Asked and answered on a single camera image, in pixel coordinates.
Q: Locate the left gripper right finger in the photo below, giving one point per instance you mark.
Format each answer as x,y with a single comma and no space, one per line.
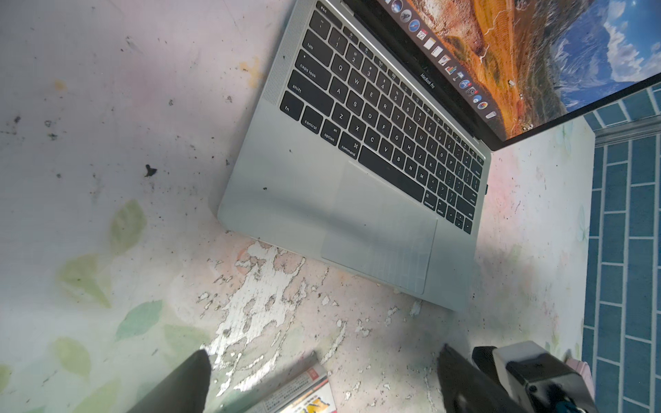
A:
466,389

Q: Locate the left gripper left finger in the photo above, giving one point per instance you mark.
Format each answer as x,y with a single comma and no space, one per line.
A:
183,390

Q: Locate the silver laptop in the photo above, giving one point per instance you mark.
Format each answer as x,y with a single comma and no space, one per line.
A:
371,143

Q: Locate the pack of coloured highlighters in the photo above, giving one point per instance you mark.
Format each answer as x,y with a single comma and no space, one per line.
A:
308,392

